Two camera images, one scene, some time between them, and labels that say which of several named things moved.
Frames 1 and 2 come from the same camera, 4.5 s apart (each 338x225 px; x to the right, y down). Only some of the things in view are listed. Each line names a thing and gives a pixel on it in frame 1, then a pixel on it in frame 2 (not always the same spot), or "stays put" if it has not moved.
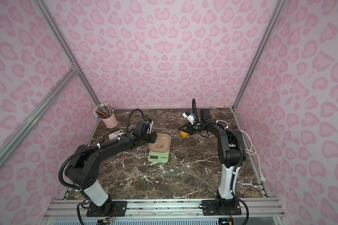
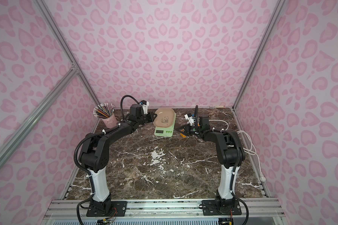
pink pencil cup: x=111 y=122 stays put
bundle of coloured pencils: x=103 y=110 stays put
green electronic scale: x=158 y=157 to x=165 y=131
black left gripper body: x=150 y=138 to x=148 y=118
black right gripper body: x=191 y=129 stays put
